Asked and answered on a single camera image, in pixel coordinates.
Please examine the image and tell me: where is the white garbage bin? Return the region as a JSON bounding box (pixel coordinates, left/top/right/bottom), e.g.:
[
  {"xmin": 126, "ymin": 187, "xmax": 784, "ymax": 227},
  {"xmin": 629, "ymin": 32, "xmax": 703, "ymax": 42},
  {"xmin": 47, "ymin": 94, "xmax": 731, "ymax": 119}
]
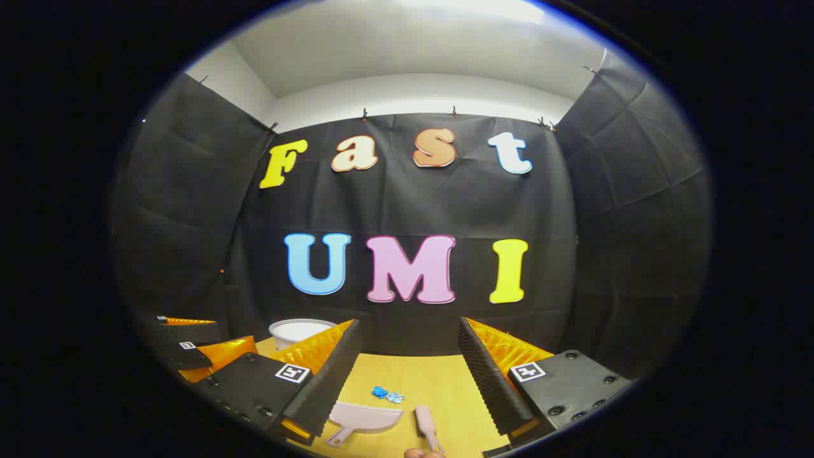
[{"xmin": 268, "ymin": 319, "xmax": 338, "ymax": 351}]

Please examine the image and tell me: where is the pale pink small broom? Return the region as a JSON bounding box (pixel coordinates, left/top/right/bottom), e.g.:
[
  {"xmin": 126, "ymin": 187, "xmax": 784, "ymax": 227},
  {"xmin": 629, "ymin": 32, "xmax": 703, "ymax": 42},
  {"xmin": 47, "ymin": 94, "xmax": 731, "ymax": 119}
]
[{"xmin": 415, "ymin": 405, "xmax": 446, "ymax": 456}]

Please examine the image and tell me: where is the yellow wooden desktop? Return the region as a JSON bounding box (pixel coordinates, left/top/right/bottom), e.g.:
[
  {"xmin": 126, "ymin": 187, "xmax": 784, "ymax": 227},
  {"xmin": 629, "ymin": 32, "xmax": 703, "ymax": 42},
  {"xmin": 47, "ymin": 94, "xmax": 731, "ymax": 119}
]
[{"xmin": 254, "ymin": 337, "xmax": 513, "ymax": 458}]

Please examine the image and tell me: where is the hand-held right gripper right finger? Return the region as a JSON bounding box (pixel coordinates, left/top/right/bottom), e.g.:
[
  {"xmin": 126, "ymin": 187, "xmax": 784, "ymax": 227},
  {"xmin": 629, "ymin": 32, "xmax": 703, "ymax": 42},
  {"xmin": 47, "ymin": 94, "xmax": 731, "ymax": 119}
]
[{"xmin": 458, "ymin": 316, "xmax": 631, "ymax": 456}]

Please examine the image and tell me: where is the black backdrop cloth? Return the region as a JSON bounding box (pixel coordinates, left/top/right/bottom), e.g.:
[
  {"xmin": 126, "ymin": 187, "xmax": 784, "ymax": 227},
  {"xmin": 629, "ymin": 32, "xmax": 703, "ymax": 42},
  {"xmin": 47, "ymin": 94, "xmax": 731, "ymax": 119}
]
[{"xmin": 111, "ymin": 50, "xmax": 710, "ymax": 382}]

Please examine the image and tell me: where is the pale pink dustpan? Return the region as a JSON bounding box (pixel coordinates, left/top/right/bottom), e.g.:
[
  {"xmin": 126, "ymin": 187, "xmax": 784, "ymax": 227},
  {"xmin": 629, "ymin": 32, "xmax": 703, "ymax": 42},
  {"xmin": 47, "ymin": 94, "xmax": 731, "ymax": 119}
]
[{"xmin": 326, "ymin": 401, "xmax": 403, "ymax": 447}]

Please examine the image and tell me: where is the ceiling light panel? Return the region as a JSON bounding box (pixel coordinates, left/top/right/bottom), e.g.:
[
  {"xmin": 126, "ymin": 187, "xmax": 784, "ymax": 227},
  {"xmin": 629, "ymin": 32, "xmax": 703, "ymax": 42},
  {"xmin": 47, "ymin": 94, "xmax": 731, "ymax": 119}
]
[{"xmin": 407, "ymin": 0, "xmax": 545, "ymax": 25}]

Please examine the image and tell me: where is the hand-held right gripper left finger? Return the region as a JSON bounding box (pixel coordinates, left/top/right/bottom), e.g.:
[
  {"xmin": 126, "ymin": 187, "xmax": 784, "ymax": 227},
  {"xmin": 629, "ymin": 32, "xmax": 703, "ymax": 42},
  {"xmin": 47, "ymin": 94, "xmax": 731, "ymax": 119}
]
[{"xmin": 191, "ymin": 319, "xmax": 364, "ymax": 446}]

